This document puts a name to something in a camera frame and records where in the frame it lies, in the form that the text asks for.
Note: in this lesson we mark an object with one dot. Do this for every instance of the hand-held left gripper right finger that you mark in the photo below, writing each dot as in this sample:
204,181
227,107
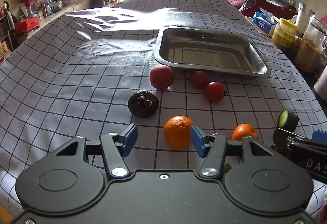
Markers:
198,139

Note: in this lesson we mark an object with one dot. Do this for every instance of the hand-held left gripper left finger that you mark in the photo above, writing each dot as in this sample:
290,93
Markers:
129,138

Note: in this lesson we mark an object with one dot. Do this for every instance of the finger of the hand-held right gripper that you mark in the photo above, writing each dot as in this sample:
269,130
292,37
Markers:
320,135
283,138

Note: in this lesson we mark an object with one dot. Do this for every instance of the orange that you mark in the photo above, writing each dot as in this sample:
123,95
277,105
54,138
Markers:
244,132
177,132

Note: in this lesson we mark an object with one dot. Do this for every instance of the dark wrinkled round fruit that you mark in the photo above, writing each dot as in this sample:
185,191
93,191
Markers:
143,105

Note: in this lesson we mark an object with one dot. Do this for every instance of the red tomato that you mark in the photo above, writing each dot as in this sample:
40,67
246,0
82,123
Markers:
214,91
199,79

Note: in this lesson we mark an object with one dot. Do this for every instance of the pinkish red round fruit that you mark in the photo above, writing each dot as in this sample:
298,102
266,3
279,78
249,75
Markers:
161,77

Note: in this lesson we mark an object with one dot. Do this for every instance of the stainless steel tray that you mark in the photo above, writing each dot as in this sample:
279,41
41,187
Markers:
209,57

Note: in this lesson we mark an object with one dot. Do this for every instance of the white thermos bottle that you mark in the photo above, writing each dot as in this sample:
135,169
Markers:
322,86

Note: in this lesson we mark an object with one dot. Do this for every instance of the grey checked tablecloth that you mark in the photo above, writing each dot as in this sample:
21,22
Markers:
76,73

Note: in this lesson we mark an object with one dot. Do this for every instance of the glass jar with brown contents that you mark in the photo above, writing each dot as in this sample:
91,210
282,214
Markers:
310,50

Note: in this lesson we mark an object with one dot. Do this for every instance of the small brown jar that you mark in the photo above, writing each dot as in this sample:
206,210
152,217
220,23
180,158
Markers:
297,45

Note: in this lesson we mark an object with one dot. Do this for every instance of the yellow lid jar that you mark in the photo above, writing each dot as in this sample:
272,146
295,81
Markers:
284,33

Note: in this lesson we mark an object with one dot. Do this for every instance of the maroon cloth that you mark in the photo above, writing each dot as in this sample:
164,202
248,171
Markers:
324,20

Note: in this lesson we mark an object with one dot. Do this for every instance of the white tube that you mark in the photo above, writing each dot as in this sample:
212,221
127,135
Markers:
301,19

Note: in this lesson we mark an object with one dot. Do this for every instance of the blue tissue pack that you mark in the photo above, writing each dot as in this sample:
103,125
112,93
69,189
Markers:
263,22

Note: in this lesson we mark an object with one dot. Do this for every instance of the dark red blanket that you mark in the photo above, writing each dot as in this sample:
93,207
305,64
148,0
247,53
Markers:
265,9

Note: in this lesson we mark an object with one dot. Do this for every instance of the red box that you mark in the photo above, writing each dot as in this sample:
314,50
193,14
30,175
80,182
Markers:
26,24

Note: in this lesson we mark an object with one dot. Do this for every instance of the vase with red flowers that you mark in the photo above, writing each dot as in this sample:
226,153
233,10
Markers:
28,2

